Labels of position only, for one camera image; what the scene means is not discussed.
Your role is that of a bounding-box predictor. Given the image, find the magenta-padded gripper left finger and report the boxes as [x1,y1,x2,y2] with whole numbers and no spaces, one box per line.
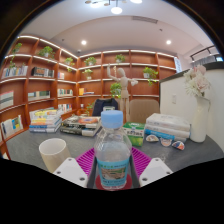
[52,147,99,189]

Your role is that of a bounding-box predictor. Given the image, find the stack of dark books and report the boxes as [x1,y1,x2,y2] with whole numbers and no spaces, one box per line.
[59,114,102,138]

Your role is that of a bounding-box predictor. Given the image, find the green and white box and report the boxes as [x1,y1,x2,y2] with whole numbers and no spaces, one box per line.
[121,121,146,148]

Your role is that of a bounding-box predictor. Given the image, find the small white-green carton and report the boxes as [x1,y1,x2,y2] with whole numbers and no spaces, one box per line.
[102,105,116,113]

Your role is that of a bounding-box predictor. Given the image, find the white ceramic jug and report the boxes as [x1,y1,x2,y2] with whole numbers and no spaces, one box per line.
[189,96,212,144]

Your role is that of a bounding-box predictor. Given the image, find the red-brown wooden shelf unit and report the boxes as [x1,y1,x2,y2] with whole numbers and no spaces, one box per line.
[0,34,178,158]

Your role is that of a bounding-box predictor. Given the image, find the pink and white flowers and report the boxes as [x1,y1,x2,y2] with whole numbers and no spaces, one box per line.
[183,64,212,98]

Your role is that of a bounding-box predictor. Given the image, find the ceiling air vent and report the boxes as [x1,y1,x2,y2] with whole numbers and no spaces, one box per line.
[131,15,159,24]

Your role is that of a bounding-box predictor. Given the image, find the branched ceiling lamp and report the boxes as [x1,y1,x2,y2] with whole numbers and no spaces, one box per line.
[83,0,144,15]

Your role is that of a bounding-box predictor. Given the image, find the clear blue-capped water bottle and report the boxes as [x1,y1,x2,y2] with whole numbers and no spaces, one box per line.
[93,109,133,191]

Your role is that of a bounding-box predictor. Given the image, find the wooden artist mannequin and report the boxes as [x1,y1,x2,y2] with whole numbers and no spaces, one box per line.
[106,64,139,124]

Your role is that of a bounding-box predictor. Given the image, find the tan upholstered chair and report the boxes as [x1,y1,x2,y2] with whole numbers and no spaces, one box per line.
[129,98,161,124]

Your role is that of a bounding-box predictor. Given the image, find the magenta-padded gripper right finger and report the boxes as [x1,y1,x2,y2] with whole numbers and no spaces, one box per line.
[129,146,174,188]

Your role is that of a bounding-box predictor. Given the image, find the small painted stone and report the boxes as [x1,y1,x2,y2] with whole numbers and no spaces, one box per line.
[145,134,160,143]
[171,140,186,151]
[159,137,173,148]

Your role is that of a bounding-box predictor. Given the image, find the stack of colourful books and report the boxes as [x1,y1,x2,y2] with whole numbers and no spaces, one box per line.
[28,107,64,134]

